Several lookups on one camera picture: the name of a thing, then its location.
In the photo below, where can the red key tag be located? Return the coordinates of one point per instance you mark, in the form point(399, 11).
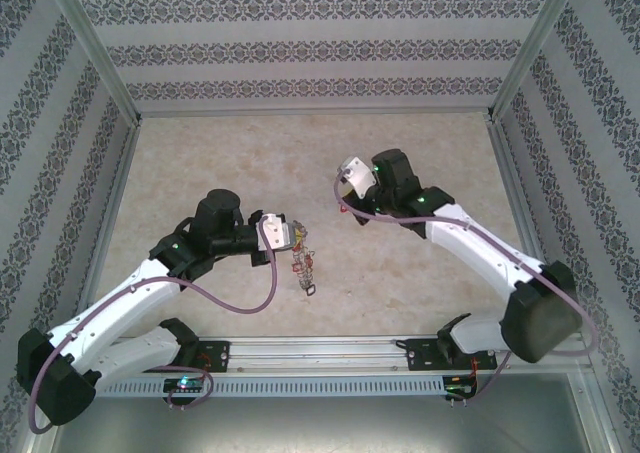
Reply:
point(343, 207)

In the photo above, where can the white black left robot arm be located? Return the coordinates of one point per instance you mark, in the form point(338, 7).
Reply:
point(115, 303)

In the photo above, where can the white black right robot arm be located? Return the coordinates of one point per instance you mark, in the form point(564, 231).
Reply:
point(475, 243)

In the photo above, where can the small controller board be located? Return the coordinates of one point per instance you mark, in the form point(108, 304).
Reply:
point(459, 388)
point(184, 384)

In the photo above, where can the grey metal sheet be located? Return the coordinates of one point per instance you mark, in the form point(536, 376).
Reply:
point(320, 428)

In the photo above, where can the aluminium rear floor rail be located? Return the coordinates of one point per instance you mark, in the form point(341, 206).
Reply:
point(315, 112)

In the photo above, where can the aluminium side floor rail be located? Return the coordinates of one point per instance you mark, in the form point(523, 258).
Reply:
point(117, 198)
point(510, 173)

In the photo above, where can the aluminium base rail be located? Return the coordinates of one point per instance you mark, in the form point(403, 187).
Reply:
point(315, 355)

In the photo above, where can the aluminium frame post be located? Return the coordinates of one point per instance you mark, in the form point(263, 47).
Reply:
point(95, 48)
point(537, 43)

